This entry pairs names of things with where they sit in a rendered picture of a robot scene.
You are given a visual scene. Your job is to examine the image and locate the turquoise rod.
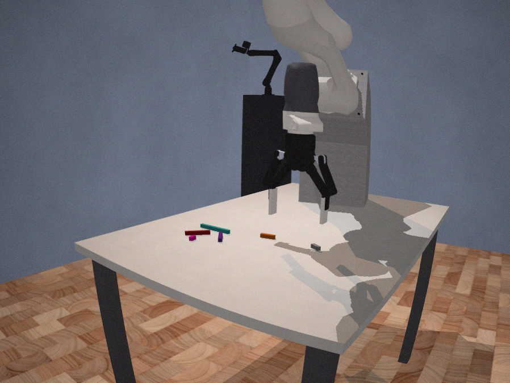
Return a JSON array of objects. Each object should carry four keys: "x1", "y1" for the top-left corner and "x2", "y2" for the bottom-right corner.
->
[{"x1": 200, "y1": 223, "x2": 230, "y2": 234}]

